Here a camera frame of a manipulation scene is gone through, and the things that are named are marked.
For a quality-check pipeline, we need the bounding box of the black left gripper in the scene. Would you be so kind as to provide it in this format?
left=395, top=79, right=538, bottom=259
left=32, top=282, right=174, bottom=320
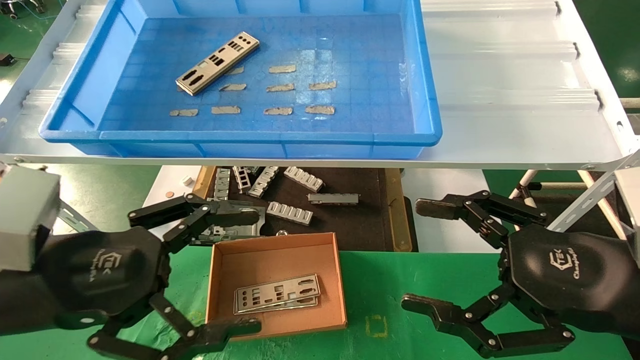
left=0, top=227, right=262, bottom=360

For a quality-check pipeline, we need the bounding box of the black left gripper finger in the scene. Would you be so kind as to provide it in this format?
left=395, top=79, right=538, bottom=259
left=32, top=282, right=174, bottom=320
left=127, top=193, right=261, bottom=255

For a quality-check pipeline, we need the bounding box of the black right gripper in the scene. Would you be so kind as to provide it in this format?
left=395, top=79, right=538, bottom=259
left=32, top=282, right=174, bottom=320
left=500, top=223, right=640, bottom=341

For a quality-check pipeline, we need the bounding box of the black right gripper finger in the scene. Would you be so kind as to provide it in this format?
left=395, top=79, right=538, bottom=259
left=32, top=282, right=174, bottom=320
left=415, top=190, right=548, bottom=250
left=401, top=285, right=576, bottom=359

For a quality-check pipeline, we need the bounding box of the silver metal I/O shield plate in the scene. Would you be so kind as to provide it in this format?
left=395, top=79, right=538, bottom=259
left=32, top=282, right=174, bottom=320
left=233, top=273, right=321, bottom=315
left=175, top=31, right=261, bottom=96
left=235, top=295, right=319, bottom=315

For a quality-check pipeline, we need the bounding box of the brown cardboard box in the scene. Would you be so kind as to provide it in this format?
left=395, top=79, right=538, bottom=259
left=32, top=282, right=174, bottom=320
left=204, top=232, right=348, bottom=344

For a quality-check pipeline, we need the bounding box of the blue plastic tray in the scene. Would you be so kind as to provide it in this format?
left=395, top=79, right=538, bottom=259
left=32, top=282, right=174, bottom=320
left=39, top=0, right=443, bottom=160

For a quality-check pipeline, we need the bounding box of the large flat grey metal plate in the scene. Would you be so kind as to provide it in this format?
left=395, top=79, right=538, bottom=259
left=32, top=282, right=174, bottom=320
left=212, top=200, right=266, bottom=238

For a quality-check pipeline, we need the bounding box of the green cloth mat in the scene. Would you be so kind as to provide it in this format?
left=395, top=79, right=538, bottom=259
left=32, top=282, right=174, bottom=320
left=0, top=242, right=633, bottom=360

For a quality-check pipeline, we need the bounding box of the beige diagonal shelf strut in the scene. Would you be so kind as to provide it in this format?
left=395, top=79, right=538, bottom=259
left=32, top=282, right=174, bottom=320
left=577, top=170, right=628, bottom=242

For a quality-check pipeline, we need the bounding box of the perforated grey shelf brace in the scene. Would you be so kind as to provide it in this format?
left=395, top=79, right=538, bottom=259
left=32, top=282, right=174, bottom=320
left=59, top=200, right=103, bottom=234
left=547, top=150, right=640, bottom=233

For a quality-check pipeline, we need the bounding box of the grey metal bar part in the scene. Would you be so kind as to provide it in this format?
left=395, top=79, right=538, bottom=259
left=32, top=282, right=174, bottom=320
left=307, top=193, right=360, bottom=205

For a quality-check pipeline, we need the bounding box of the white metal shelf board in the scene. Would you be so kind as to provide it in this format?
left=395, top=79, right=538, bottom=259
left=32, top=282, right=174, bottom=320
left=0, top=0, right=640, bottom=171

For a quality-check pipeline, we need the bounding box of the black wheeled chair base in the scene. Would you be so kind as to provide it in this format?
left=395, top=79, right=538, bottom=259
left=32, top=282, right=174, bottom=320
left=0, top=0, right=48, bottom=21

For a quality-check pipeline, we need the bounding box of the grey slotted metal bracket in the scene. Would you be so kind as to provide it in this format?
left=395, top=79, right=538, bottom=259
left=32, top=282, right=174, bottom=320
left=247, top=166, right=280, bottom=199
left=283, top=166, right=325, bottom=193
left=232, top=166, right=252, bottom=194
left=213, top=168, right=232, bottom=201
left=266, top=201, right=314, bottom=226

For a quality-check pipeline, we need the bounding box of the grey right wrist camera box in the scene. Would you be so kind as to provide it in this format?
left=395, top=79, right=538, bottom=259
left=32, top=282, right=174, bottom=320
left=614, top=167, right=640, bottom=263

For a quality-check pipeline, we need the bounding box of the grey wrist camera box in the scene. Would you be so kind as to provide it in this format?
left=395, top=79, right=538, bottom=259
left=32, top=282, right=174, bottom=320
left=614, top=167, right=640, bottom=263
left=0, top=165, right=62, bottom=273

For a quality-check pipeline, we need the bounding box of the white pipe rack frame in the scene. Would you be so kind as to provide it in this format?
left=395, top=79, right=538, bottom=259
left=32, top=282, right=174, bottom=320
left=507, top=169, right=588, bottom=217

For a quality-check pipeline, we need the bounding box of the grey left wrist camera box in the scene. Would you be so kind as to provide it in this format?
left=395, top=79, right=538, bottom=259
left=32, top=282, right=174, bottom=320
left=0, top=165, right=62, bottom=273

